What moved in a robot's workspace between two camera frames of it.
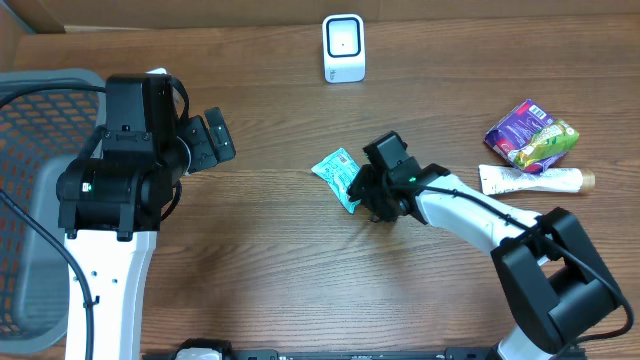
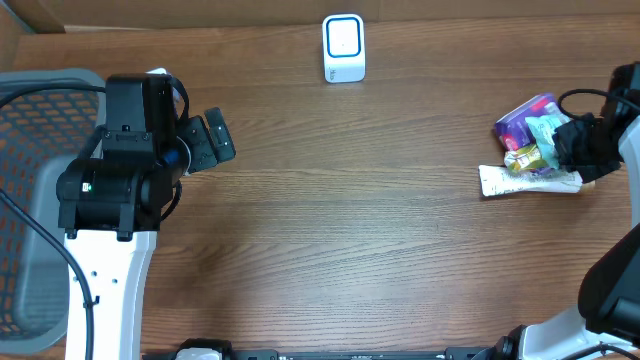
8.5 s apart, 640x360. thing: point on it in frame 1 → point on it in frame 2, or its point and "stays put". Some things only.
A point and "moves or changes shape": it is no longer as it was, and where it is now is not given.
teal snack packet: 339,171 → 543,126
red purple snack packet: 512,130 moves or changes shape
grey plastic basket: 48,117 stays put
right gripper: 368,185 → 573,148
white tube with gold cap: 495,179 stays put
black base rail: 216,349 stays put
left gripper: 220,138 stays put
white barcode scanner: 344,48 stays put
